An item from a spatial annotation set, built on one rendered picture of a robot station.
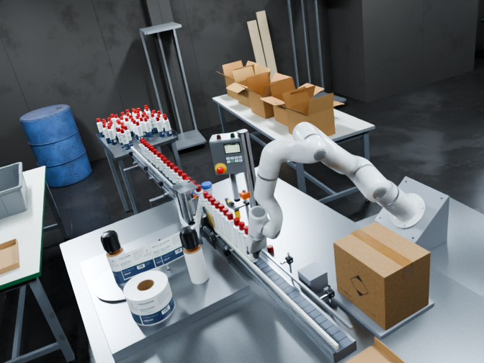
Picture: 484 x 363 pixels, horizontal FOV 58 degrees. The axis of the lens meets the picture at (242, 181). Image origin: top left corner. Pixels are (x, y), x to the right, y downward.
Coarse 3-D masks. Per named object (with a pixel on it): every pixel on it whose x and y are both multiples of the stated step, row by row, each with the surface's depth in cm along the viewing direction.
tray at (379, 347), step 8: (376, 344) 170; (384, 344) 166; (368, 352) 168; (376, 352) 167; (384, 352) 167; (392, 352) 162; (352, 360) 166; (360, 360) 165; (368, 360) 165; (376, 360) 164; (384, 360) 164; (392, 360) 163; (400, 360) 159
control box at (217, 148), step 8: (224, 136) 220; (216, 144) 216; (240, 144) 215; (216, 152) 218; (224, 152) 218; (216, 160) 221; (224, 160) 220; (216, 168) 222; (224, 168) 222; (232, 168) 222; (240, 168) 221
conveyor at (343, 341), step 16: (240, 256) 228; (256, 272) 215; (272, 272) 213; (272, 288) 203; (288, 288) 201; (288, 304) 192; (304, 304) 190; (304, 320) 182; (320, 320) 181; (320, 336) 173; (336, 336) 172; (336, 352) 165
